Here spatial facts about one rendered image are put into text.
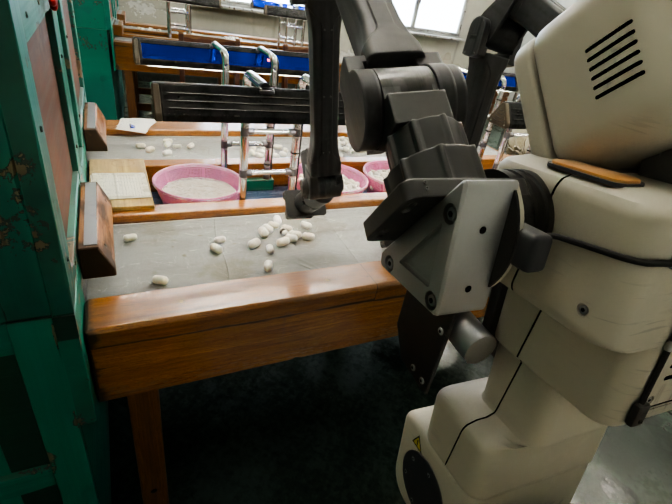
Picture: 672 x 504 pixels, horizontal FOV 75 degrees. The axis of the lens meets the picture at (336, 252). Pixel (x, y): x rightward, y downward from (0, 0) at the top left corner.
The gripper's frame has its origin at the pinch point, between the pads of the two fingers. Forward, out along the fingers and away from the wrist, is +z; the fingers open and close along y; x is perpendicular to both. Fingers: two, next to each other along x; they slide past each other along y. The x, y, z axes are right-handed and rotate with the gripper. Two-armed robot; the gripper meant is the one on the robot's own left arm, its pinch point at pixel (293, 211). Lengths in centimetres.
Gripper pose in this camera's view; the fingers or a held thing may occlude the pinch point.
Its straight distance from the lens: 114.4
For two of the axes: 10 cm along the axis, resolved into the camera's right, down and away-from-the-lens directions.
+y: -8.9, 1.0, -4.4
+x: 1.5, 9.8, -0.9
